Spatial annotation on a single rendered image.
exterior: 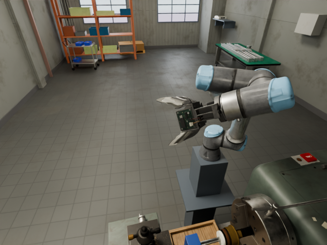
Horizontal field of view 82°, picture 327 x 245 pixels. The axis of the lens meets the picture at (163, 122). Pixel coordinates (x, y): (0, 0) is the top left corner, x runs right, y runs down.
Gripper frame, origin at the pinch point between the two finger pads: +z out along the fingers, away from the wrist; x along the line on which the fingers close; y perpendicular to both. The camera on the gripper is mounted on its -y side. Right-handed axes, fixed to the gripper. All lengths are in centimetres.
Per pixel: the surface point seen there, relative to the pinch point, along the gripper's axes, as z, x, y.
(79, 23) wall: 576, -458, -543
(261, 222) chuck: -16, 55, -31
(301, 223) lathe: -31, 60, -39
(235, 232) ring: -4, 61, -31
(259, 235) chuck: -14, 62, -33
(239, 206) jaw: -7, 51, -37
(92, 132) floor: 251, -2, -180
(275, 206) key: -23, 47, -31
